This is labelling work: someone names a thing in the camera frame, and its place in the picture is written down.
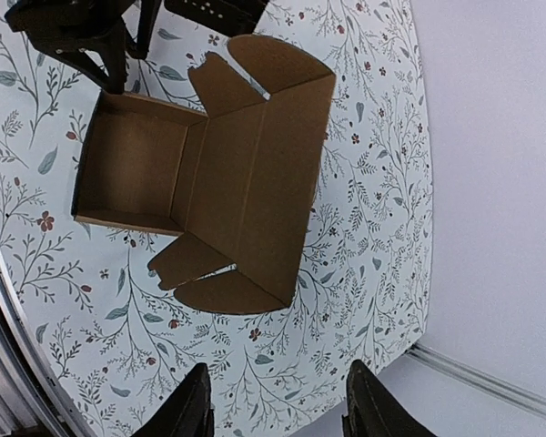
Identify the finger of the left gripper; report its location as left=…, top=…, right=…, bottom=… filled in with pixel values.
left=56, top=48, right=114, bottom=92
left=102, top=20, right=126, bottom=94

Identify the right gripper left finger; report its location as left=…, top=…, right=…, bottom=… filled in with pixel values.
left=133, top=363, right=215, bottom=437

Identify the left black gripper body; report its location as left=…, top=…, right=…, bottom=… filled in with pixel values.
left=5, top=1, right=132, bottom=54

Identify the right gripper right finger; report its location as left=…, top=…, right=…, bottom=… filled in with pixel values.
left=342, top=360, right=435, bottom=437

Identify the brown cardboard box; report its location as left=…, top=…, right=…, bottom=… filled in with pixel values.
left=71, top=35, right=336, bottom=315

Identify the floral patterned table mat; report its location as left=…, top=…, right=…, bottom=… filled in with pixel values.
left=0, top=1, right=433, bottom=436

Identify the right aluminium frame post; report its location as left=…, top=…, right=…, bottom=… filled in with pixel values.
left=405, top=342, right=546, bottom=421

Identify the front aluminium rail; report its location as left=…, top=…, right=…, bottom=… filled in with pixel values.
left=0, top=213, right=78, bottom=437

